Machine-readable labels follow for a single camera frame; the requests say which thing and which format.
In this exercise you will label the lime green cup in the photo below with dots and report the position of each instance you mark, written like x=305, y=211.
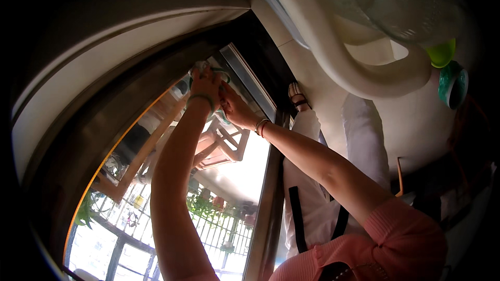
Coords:
x=441, y=54

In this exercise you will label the balcony railing with potted plants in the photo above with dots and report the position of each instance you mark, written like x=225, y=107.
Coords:
x=211, y=210

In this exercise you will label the person's left hand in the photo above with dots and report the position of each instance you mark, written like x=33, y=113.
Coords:
x=206, y=86

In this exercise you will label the person's right hand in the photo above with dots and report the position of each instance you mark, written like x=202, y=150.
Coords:
x=238, y=111

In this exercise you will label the person's body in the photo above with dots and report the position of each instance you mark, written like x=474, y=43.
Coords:
x=390, y=242

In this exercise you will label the person's right fingers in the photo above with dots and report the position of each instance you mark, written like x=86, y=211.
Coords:
x=227, y=93

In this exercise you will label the white green cleaning cloth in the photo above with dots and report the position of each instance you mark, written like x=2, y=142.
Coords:
x=218, y=116

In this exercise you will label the person's left fingers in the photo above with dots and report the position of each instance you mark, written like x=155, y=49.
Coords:
x=205, y=72

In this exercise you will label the wooden chair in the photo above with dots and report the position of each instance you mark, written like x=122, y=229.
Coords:
x=228, y=146

